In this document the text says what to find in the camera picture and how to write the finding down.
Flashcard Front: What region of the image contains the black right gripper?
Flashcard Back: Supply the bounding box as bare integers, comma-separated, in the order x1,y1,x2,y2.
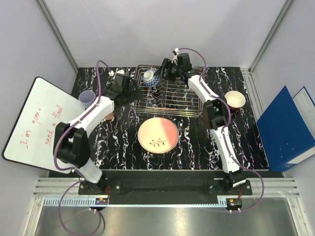
153,59,181,83

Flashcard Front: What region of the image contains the blue and white patterned bowl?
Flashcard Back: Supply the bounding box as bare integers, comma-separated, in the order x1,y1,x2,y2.
142,70,160,89

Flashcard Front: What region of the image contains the pink plastic cup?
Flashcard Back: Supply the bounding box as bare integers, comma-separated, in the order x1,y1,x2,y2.
104,113,114,120

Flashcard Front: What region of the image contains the lavender plastic cup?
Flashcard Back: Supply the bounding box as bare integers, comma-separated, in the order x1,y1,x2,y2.
78,90,96,108

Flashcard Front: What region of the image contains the pink and cream plate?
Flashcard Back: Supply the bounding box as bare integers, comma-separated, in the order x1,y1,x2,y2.
137,118,179,154

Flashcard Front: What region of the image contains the red floral ceramic bowl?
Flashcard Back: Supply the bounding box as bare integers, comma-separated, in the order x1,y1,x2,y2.
224,90,246,110

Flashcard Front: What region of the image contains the blue and cream plate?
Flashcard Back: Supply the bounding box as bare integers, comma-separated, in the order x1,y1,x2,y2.
169,132,179,150

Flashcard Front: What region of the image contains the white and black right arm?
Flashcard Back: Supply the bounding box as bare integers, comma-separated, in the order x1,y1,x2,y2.
156,49,246,195

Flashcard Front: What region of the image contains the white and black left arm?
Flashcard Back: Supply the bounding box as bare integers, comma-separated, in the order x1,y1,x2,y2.
53,73,142,195

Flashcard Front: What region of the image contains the white whiteboard with red writing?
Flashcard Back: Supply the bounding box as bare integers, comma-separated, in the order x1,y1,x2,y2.
2,77,85,171

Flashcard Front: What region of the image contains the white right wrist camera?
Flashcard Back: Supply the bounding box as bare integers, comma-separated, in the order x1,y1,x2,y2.
171,48,180,65

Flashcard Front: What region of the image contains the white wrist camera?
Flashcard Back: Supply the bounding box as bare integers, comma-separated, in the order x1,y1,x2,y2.
108,69,125,77
171,48,180,65

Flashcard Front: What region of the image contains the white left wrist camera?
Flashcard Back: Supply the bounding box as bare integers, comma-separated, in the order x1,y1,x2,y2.
108,69,125,77

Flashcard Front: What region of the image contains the chrome wire dish rack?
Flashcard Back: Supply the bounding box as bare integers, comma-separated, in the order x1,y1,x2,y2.
131,64,202,118

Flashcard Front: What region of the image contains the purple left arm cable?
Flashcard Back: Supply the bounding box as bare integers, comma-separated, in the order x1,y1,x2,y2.
53,60,114,236

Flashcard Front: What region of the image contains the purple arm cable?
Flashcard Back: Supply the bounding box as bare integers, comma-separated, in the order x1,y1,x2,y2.
177,47,265,212
53,60,114,236

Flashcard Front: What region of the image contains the right aluminium frame rail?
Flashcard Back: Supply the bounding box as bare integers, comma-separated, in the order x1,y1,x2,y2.
248,0,296,72

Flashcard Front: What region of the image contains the aluminium frame rail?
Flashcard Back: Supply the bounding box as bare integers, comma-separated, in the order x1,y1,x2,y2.
248,0,296,72
35,0,79,73

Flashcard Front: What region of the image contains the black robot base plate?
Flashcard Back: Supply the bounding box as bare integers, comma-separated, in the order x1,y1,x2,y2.
78,170,252,196

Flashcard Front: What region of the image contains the blue ring binder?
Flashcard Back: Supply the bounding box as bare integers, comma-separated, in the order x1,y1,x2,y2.
257,87,315,172

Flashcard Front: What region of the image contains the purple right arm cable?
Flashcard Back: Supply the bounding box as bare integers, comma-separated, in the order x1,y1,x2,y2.
177,47,265,212

